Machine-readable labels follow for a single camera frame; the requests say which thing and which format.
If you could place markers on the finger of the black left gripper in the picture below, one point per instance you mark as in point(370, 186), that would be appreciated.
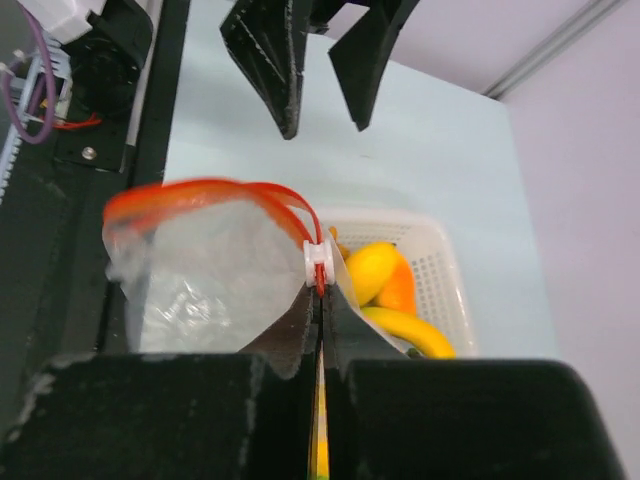
point(360, 56)
point(266, 41)

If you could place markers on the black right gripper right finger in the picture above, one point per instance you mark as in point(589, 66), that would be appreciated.
point(369, 399)

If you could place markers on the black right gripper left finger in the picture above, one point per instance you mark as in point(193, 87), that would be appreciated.
point(278, 395)

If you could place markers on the yellow toy bell pepper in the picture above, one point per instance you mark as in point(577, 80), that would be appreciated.
point(370, 268)

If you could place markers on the clear zip bag red zipper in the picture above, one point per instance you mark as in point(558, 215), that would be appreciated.
point(207, 265)

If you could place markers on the orange toy fruit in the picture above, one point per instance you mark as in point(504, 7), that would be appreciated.
point(399, 291)

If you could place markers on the yellow toy banana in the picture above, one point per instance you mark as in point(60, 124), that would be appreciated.
point(424, 337)

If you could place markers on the white perforated plastic basket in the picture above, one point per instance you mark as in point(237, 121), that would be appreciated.
point(423, 242)

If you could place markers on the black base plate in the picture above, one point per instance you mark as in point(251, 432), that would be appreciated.
point(55, 297)

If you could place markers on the aluminium frame post right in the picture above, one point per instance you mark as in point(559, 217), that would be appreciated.
point(569, 32)

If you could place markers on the white slotted cable duct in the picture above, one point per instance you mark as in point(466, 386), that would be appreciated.
point(20, 93)

